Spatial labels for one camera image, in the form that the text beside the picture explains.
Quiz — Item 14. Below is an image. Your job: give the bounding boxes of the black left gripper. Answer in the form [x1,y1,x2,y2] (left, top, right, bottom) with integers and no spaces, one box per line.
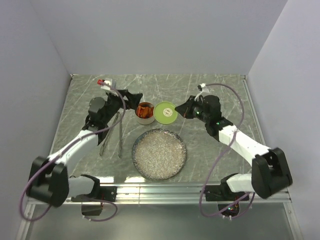
[102,89,143,124]

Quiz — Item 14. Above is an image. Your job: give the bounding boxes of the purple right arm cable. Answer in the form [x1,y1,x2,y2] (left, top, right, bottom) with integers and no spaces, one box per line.
[198,83,256,218]

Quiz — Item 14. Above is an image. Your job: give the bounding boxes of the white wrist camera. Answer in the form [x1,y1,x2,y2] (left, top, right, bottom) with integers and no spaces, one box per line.
[195,83,210,100]
[97,78,116,92]

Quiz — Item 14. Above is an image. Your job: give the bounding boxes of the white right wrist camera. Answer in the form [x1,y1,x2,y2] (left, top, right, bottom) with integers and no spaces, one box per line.
[195,83,210,100]

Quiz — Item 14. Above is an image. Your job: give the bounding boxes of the green round lid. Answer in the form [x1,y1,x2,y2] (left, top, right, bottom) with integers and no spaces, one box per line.
[153,101,178,125]

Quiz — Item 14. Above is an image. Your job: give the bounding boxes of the stainless steel tongs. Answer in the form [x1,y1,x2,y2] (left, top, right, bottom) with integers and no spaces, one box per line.
[99,111,123,159]

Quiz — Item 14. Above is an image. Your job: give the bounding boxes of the speckled grey plate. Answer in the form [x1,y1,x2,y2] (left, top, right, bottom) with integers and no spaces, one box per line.
[131,128,187,181]

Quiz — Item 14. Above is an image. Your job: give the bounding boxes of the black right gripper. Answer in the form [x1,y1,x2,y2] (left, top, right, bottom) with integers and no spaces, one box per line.
[175,95,210,124]

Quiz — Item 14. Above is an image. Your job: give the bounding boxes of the beige round lunch box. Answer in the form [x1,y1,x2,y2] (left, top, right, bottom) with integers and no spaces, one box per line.
[135,102,155,125]

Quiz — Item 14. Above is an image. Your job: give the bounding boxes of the orange fried piece top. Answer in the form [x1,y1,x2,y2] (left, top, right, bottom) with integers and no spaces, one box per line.
[136,105,154,119]

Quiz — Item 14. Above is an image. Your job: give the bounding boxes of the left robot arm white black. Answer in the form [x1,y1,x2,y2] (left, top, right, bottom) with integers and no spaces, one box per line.
[25,89,143,208]

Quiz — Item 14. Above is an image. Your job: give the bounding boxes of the aluminium side rail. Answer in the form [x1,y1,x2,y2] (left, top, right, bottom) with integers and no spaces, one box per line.
[240,74,273,148]

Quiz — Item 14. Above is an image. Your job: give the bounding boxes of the aluminium mounting rail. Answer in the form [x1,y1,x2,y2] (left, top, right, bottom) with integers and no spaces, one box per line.
[58,182,291,207]

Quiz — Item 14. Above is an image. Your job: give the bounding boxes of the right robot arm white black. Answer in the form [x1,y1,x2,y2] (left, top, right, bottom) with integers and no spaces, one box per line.
[175,95,293,201]

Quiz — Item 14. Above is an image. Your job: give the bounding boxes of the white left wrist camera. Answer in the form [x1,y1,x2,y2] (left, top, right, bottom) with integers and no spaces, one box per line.
[97,78,116,92]

